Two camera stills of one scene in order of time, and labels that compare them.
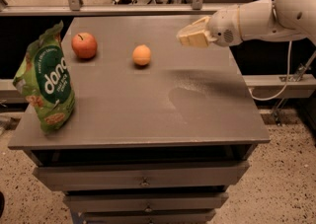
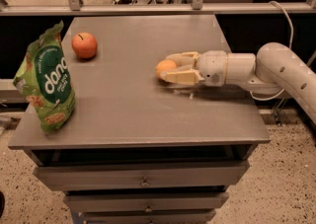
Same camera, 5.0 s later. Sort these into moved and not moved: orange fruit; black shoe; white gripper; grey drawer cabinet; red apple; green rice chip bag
Moved: orange fruit; white gripper
Not moved: black shoe; grey drawer cabinet; green rice chip bag; red apple
